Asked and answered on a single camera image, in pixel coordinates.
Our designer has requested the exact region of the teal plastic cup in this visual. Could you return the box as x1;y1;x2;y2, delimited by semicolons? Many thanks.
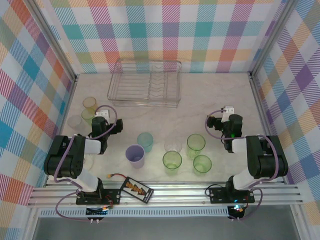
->
136;132;154;153

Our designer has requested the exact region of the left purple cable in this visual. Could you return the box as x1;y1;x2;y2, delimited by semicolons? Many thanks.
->
54;104;118;223

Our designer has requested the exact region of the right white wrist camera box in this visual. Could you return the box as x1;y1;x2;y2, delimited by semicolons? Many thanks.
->
221;106;236;123

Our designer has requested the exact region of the red cable with yellow plug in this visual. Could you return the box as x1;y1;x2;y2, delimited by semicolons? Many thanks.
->
106;173;129;181

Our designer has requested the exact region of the frosted clear plastic cup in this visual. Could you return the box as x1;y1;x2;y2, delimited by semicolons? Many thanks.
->
67;115;85;131

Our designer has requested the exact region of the aluminium mounting rail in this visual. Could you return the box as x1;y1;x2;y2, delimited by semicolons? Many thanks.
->
26;183;305;208

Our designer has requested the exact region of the green faceted plastic cup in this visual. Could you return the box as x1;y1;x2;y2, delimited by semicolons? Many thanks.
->
162;150;183;177
186;133;207;160
81;107;96;126
192;154;213;176

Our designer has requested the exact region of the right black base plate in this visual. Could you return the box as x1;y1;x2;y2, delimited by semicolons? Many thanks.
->
209;187;256;205

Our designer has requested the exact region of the purple cable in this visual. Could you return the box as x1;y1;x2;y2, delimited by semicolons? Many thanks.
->
54;104;118;223
204;107;279;222

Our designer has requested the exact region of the black cable loop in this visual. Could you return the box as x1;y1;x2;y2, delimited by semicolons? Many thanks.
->
204;184;227;199

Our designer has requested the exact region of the wire dish rack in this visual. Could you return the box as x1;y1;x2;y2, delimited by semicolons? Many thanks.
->
106;58;182;109

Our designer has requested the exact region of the purple plastic cup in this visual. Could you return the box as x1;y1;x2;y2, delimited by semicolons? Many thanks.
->
125;144;146;169

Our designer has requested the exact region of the white slotted cable duct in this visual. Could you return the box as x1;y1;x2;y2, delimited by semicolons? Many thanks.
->
39;208;230;218

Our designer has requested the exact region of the aluminium frame post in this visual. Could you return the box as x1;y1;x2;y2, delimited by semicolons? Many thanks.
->
248;0;302;78
24;0;78;81

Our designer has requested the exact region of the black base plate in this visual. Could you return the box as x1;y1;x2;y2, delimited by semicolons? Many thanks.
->
209;187;256;205
75;188;121;206

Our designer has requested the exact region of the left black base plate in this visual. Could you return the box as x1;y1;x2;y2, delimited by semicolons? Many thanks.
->
75;188;121;206

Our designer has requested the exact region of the black power distribution board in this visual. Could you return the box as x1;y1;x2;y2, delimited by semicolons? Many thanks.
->
119;176;154;203

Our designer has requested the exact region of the amber plastic cup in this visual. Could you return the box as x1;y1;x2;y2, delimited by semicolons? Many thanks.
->
82;96;98;115

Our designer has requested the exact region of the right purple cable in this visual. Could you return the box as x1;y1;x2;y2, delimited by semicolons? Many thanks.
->
204;107;279;222

